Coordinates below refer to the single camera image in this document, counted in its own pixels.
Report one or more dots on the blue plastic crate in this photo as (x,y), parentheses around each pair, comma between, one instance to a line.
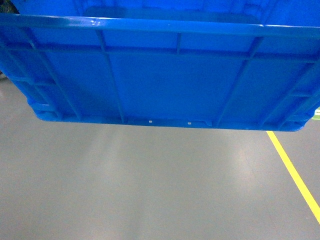
(213,64)

